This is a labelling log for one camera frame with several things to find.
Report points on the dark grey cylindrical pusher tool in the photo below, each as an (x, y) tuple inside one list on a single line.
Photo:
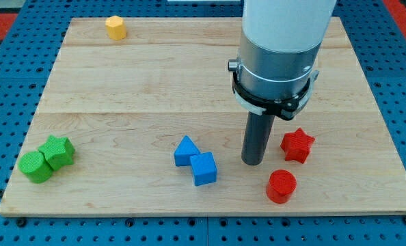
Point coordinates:
[(257, 132)]

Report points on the blue triangle block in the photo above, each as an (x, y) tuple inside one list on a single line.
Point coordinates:
[(185, 150)]

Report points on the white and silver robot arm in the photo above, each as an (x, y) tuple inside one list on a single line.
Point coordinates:
[(273, 72)]

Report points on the light wooden board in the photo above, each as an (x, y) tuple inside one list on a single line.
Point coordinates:
[(126, 105)]

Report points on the red cylinder block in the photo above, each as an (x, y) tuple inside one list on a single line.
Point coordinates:
[(281, 186)]

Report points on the green star block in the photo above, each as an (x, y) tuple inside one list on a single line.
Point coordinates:
[(58, 152)]

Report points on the blue cube block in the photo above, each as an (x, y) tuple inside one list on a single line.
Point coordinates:
[(203, 168)]

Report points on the red star block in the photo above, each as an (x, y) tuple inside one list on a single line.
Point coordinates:
[(297, 145)]

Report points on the green cylinder block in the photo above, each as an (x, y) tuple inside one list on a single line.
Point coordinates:
[(34, 166)]

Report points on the yellow hexagon block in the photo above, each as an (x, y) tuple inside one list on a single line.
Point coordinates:
[(115, 26)]

